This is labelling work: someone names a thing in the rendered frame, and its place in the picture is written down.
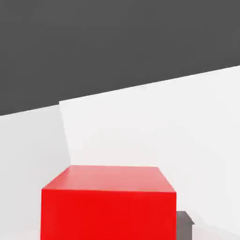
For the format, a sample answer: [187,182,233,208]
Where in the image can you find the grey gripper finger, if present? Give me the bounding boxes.
[176,210,225,240]

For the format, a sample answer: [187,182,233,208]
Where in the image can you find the small red cube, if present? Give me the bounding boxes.
[40,165,177,240]

